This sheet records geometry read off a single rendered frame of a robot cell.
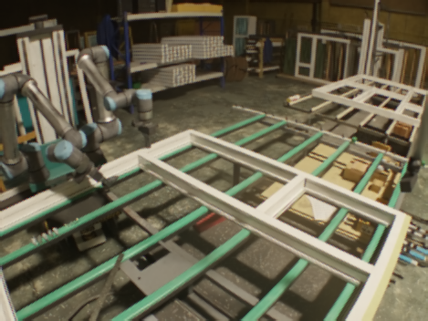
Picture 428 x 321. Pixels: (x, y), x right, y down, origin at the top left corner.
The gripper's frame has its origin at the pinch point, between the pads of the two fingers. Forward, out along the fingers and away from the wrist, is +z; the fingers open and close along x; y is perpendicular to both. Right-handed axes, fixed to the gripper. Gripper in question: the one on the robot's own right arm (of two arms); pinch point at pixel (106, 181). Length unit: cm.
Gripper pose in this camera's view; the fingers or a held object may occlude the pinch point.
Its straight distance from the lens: 151.0
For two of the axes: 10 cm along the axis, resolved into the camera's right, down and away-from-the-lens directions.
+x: -7.2, -3.7, 5.8
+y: 5.6, -8.0, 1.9
